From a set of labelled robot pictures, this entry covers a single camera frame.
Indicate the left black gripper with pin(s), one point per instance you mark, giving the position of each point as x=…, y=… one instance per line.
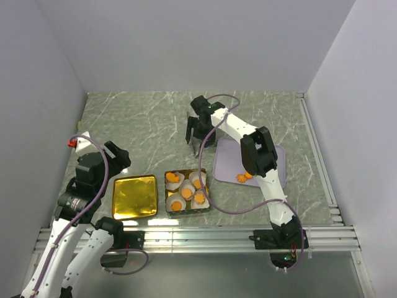
x=121, y=159

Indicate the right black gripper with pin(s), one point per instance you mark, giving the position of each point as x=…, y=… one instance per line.
x=192, y=123

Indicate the lilac plastic tray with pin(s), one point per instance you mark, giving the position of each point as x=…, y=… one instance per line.
x=228, y=162

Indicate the flower shaped cookie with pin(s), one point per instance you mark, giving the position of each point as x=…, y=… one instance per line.
x=199, y=198

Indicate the metal tongs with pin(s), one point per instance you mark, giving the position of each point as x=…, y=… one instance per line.
x=196, y=145

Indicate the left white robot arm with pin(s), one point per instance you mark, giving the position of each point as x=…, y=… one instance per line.
x=60, y=269

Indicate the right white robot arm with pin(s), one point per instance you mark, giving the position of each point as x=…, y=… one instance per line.
x=259, y=159

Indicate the gold tin lid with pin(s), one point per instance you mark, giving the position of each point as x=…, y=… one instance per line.
x=135, y=197

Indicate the white paper cup back-right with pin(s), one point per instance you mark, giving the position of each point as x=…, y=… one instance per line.
x=200, y=175

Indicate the white paper cup back-left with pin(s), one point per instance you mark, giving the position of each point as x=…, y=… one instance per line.
x=174, y=186

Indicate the white paper cup centre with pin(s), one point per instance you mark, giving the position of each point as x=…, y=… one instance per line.
x=187, y=184

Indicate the green christmas cookie tin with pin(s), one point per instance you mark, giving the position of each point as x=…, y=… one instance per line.
x=188, y=209

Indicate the white paper cup front-left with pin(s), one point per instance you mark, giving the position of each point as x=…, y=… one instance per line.
x=172, y=198

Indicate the white paper cup front-right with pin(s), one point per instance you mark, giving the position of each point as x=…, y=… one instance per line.
x=205, y=205

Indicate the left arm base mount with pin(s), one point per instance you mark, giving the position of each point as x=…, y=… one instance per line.
x=131, y=239

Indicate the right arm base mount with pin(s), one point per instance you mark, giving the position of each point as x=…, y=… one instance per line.
x=288, y=246

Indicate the aluminium rail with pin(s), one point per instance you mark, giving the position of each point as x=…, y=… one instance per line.
x=233, y=239

